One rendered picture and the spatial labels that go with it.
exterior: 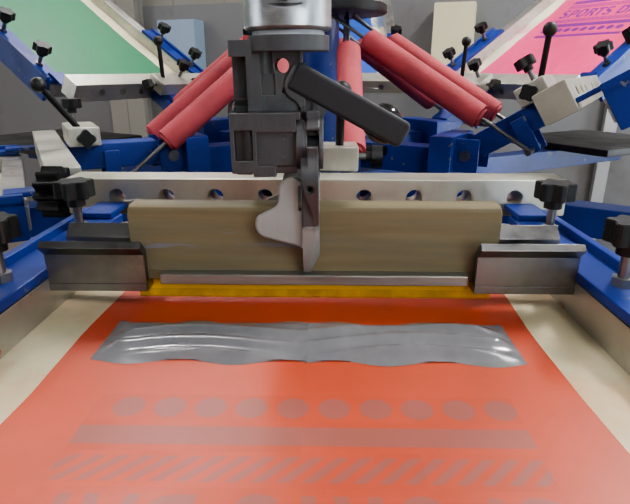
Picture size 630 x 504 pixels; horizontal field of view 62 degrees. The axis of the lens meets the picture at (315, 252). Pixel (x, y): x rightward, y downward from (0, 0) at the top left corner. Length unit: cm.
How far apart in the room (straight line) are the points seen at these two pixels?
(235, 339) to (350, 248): 14
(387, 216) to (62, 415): 31
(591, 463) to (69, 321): 44
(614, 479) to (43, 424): 36
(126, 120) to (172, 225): 383
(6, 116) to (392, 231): 491
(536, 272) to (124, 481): 39
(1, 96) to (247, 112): 484
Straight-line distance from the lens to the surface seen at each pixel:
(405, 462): 35
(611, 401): 45
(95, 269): 54
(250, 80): 48
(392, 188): 72
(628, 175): 366
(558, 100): 86
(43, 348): 51
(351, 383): 41
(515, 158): 177
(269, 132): 47
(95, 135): 111
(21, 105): 514
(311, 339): 46
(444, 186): 73
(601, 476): 38
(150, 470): 35
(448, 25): 335
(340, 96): 47
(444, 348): 45
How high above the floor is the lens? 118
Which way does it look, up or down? 19 degrees down
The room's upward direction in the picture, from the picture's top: straight up
